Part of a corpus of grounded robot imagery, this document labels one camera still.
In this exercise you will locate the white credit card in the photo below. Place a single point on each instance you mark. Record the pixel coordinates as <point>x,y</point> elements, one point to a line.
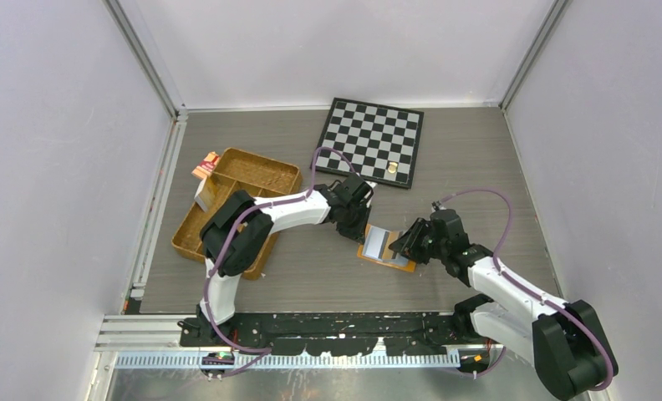
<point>375,243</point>

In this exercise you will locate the remaining white tray card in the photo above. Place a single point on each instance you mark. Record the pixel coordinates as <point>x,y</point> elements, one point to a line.
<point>206,193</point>

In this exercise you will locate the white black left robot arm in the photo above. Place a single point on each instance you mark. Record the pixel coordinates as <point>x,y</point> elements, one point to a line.
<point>314,206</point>

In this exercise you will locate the black white chessboard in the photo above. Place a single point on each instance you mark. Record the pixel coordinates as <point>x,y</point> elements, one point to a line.
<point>365,137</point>

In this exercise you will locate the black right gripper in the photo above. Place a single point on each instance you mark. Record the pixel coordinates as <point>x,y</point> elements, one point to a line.
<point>407,245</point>

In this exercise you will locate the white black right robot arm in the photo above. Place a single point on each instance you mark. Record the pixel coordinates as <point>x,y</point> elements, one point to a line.
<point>563,341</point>

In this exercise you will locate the red playing card box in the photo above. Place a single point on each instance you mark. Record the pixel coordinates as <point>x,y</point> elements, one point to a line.
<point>204,169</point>

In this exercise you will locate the orange leather card holder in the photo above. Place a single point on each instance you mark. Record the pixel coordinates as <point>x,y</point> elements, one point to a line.
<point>411,266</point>

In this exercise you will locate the aluminium slotted rail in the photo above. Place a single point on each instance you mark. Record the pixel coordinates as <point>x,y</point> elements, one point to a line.
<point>229,360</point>

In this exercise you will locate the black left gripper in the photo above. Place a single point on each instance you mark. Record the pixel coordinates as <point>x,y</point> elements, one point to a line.
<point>358,233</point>

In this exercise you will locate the woven rattan divided tray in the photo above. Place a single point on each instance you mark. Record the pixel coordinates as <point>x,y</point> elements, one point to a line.
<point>231,229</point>

